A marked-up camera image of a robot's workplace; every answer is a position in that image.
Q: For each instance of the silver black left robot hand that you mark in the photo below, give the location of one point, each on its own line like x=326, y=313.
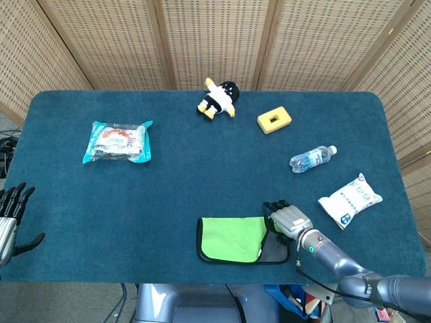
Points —
x=7, y=222

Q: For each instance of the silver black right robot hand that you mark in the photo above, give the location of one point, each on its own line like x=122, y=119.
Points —
x=291, y=220

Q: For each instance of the grey and green cloth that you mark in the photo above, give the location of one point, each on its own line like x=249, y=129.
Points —
x=232, y=239

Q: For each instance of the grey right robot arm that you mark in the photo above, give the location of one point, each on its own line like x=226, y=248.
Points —
x=350, y=272

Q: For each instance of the white soft packet blue print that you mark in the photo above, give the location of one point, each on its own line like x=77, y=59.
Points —
x=350, y=200

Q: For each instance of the clear plastic water bottle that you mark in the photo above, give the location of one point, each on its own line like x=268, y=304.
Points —
x=311, y=159

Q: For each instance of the blue box with books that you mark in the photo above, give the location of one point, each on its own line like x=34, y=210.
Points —
x=286, y=299

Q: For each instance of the yellow sponge with hole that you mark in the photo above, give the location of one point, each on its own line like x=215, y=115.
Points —
x=283, y=117

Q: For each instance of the teal blue table cloth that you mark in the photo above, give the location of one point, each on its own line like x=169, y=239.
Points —
x=168, y=188

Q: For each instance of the grey robot torso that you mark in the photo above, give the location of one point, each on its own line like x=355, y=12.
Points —
x=188, y=303

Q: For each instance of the teal plastic snack bag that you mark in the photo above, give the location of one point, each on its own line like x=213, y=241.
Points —
x=116, y=143

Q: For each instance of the black white penguin plush toy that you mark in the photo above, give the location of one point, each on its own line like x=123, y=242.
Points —
x=220, y=99

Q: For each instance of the wicker folding screen wooden frame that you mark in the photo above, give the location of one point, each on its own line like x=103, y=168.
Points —
x=215, y=40

